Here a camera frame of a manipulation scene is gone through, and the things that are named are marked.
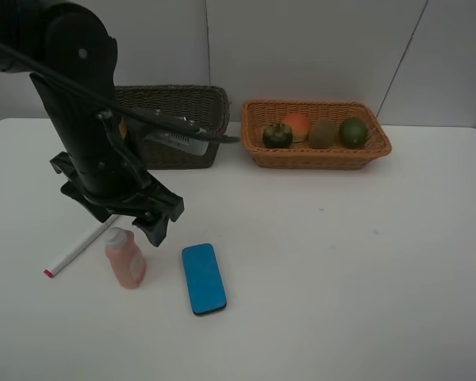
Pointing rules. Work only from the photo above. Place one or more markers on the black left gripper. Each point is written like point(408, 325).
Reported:
point(104, 171)

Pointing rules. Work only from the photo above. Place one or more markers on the pink bottle white cap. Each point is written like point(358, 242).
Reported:
point(125, 257)

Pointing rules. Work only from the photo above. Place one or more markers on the blue whiteboard eraser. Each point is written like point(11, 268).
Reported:
point(203, 279)

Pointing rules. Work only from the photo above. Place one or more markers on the white marker red caps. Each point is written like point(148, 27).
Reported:
point(72, 251)

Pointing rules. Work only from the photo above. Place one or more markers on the dark purple mangosteen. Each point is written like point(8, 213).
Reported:
point(277, 136)

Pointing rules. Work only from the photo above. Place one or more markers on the orange peach fruit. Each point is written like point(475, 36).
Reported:
point(299, 124)

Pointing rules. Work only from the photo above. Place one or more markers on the brown kiwi fruit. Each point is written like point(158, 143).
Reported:
point(322, 134)

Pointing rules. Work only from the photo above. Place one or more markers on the green avocado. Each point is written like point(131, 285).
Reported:
point(353, 133)

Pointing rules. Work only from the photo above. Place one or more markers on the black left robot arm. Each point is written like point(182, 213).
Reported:
point(70, 58)

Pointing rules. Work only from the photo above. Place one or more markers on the orange wicker basket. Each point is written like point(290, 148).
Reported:
point(257, 115)

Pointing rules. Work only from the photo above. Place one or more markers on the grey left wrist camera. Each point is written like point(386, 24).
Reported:
point(183, 134)

